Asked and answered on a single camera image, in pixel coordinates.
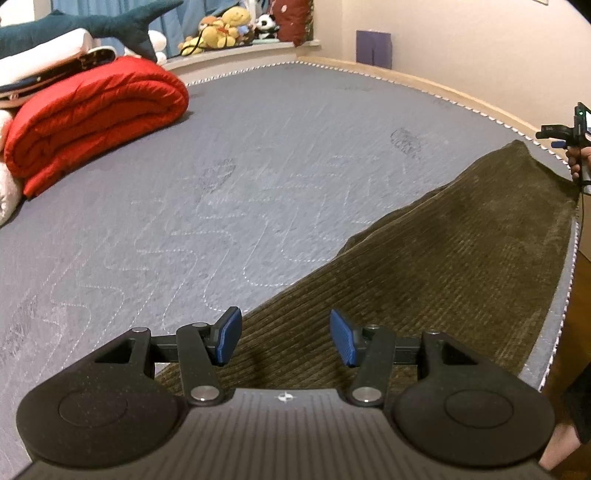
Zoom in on olive corduroy pants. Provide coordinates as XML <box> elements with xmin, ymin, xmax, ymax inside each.
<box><xmin>149</xmin><ymin>128</ymin><xmax>578</xmax><ymax>388</ymax></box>

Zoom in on person right hand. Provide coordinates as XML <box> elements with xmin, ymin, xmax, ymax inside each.
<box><xmin>566</xmin><ymin>146</ymin><xmax>591</xmax><ymax>183</ymax></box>

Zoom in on white folded blanket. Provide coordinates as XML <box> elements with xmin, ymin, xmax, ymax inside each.
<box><xmin>0</xmin><ymin>110</ymin><xmax>22</xmax><ymax>226</ymax></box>

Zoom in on red folded quilt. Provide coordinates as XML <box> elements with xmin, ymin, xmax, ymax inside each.
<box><xmin>3</xmin><ymin>56</ymin><xmax>189</xmax><ymax>199</ymax></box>

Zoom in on white plush toy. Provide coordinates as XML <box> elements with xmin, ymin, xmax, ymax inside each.
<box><xmin>124</xmin><ymin>30</ymin><xmax>167</xmax><ymax>66</ymax></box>

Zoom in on yellow plush toy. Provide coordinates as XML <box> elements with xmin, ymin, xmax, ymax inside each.
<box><xmin>178</xmin><ymin>6</ymin><xmax>254</xmax><ymax>56</ymax></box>

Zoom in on navy patterned folded bedding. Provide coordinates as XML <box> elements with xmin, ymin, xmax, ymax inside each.
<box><xmin>1</xmin><ymin>46</ymin><xmax>117</xmax><ymax>109</ymax></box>

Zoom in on panda plush toy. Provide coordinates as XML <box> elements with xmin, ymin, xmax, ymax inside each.
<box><xmin>256</xmin><ymin>13</ymin><xmax>280</xmax><ymax>40</ymax></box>

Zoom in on blue curtain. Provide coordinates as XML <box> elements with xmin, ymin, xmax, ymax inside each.
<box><xmin>51</xmin><ymin>0</ymin><xmax>250</xmax><ymax>57</ymax></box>

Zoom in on blue shark plush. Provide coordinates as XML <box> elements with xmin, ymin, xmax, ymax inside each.
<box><xmin>1</xmin><ymin>1</ymin><xmax>182</xmax><ymax>62</ymax></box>

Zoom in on white pillow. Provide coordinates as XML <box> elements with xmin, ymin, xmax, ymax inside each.
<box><xmin>0</xmin><ymin>28</ymin><xmax>96</xmax><ymax>85</ymax></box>

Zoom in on wooden bed frame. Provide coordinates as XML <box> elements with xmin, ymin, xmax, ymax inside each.
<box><xmin>297</xmin><ymin>55</ymin><xmax>550</xmax><ymax>149</ymax></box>

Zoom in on purple paper on wall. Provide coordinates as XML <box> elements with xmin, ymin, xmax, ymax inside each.
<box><xmin>356</xmin><ymin>30</ymin><xmax>393</xmax><ymax>69</ymax></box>

